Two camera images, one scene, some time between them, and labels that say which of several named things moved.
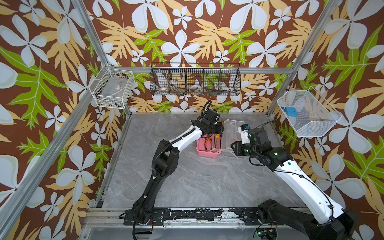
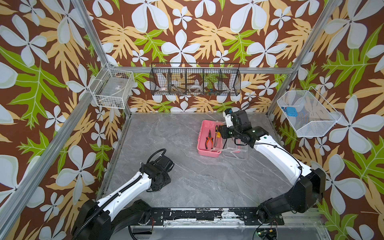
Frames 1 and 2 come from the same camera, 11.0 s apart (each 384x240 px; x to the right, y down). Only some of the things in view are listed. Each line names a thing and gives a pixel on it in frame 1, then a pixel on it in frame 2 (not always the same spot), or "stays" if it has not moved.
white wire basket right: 309,114 stays
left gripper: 221,130 to 157,187
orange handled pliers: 210,140 stays
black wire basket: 195,79 stays
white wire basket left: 112,87 stays
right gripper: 237,147 to 227,132
